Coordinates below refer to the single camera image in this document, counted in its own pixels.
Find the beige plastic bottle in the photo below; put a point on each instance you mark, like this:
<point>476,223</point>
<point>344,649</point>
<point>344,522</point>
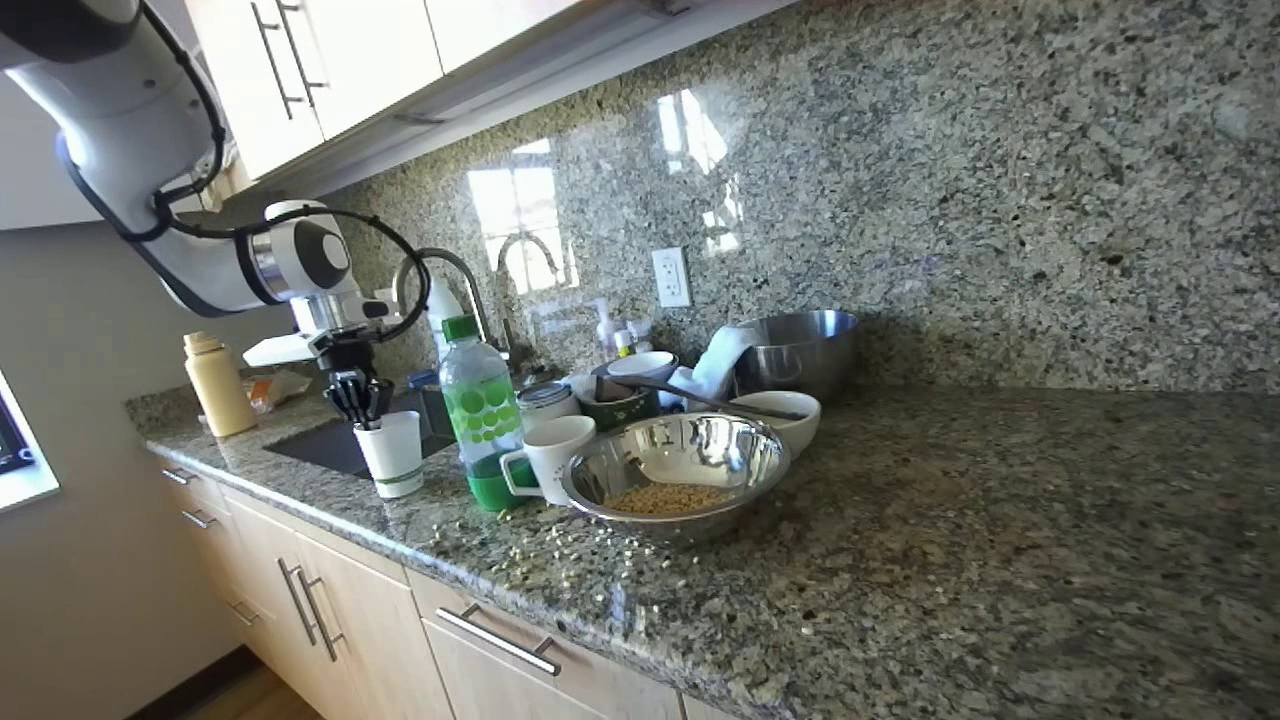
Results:
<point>216,392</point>

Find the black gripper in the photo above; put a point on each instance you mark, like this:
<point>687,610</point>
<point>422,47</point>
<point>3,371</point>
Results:
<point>344,360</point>

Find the wooden base cabinet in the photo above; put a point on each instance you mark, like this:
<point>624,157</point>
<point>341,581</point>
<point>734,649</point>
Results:
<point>375,642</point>

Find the orange sponge packet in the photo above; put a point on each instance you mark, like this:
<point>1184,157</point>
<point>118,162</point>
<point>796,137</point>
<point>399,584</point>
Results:
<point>274,390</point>

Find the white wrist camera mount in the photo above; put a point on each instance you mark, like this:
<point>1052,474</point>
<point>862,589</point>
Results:
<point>281,350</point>

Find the white framed screen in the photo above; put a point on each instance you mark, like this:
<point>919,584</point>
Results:
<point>23,455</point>

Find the white ceramic bowl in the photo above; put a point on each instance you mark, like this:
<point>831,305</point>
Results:
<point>787,425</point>
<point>641,366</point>

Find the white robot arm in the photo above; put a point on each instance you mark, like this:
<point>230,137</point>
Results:
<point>123,122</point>

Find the white tilted plate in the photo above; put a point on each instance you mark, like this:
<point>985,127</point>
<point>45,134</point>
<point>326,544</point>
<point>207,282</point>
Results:
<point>714,360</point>

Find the steel kitchen sink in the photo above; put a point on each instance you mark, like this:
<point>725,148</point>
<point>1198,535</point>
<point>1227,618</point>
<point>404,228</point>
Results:
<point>314,446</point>

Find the silver metal dish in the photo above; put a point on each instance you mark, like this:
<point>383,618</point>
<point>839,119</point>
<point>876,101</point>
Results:
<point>665,461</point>

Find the white paper cup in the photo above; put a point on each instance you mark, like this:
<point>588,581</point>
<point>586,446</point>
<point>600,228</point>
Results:
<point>393,467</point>

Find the white wall outlet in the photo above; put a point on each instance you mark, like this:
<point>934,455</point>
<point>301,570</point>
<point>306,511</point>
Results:
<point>668,277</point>

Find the white wall cabinet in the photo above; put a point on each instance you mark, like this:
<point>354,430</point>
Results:
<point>25,205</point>

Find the dark small bowl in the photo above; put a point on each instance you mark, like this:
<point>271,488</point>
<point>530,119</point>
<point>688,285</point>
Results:
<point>613,403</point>

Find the dark metal pot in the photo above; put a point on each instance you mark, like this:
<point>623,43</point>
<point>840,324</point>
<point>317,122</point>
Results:
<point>802,350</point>

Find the green plastic bottle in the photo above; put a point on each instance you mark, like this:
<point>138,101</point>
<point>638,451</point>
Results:
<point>481,414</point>

